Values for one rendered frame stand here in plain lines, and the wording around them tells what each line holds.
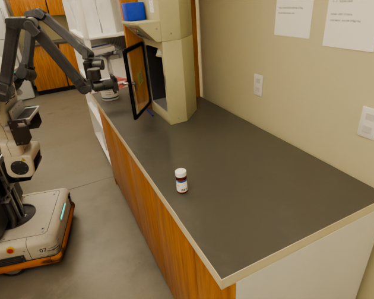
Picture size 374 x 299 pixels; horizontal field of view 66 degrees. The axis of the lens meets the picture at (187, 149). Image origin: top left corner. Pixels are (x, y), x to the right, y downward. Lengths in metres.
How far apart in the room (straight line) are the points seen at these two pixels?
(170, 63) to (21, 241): 1.49
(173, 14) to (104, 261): 1.67
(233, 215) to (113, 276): 1.29
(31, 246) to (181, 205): 1.36
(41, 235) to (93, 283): 0.47
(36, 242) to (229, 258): 1.56
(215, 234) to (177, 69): 0.99
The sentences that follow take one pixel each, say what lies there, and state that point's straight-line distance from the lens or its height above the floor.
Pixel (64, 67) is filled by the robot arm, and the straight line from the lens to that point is 1.68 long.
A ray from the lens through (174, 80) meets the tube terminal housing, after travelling 1.65.
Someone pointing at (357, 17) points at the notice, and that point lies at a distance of 1.22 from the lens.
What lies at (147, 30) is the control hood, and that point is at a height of 1.47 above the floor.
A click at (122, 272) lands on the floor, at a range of 2.15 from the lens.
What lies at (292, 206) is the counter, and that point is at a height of 0.94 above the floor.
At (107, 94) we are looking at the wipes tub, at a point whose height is 1.00.
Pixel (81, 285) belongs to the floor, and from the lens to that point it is 2.18.
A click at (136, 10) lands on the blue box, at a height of 1.56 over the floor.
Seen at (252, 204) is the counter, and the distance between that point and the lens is 1.07.
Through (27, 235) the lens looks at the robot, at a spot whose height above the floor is 0.28.
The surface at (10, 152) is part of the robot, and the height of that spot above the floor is 0.84.
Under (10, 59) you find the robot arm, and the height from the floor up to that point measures 1.40.
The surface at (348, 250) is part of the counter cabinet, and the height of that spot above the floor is 0.75.
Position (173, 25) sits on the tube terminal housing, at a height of 1.48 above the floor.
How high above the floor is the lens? 1.62
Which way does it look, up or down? 28 degrees down
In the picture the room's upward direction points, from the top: 5 degrees counter-clockwise
